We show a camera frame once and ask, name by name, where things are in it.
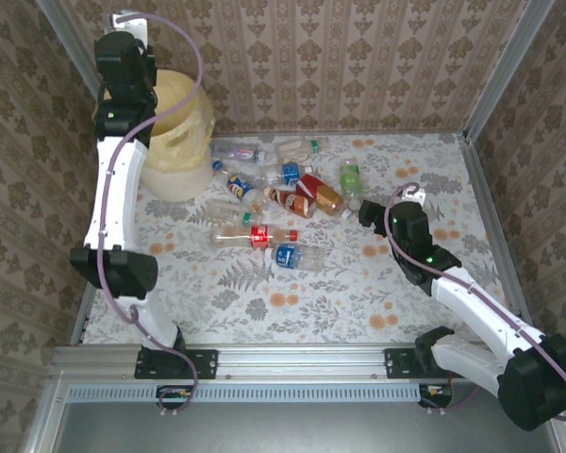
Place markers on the green label clear bottle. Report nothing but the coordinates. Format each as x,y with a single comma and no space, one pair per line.
351,181

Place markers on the red and gold label bottle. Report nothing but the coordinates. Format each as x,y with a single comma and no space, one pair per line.
321,193

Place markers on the brown cafe label bottle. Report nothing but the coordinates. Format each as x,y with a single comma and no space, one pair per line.
292,203

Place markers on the small blue label clear bottle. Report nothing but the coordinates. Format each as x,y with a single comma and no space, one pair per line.
290,172

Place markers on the large blue label clear bottle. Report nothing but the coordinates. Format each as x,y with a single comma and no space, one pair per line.
287,256

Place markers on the clear bottle green cap band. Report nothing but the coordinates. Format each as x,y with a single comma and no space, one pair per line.
292,150

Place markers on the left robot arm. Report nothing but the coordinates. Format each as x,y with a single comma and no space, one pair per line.
118,189

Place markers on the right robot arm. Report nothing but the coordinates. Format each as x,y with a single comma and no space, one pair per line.
481,307

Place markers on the white ribbed plastic bin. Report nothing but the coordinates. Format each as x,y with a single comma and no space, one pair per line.
174,184

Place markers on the floral patterned tablecloth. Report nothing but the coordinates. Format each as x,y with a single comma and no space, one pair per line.
335,307

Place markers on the grey sheet metal panel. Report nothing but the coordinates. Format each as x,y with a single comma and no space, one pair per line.
287,429

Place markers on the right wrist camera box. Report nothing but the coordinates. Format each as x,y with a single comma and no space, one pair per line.
415,192

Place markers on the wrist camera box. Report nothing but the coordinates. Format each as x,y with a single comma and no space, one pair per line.
415,192
132,26

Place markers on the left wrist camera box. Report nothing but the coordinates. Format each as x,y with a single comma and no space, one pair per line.
132,26

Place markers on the aluminium frame post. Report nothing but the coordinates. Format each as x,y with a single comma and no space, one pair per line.
504,71
61,28

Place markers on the aluminium table side rail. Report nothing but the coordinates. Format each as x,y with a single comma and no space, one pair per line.
486,198
82,316

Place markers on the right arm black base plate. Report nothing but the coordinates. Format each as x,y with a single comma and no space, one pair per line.
396,363

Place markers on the aluminium mounting rail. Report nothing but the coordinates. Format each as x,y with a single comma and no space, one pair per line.
302,361

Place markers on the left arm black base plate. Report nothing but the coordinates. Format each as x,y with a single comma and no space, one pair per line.
207,363

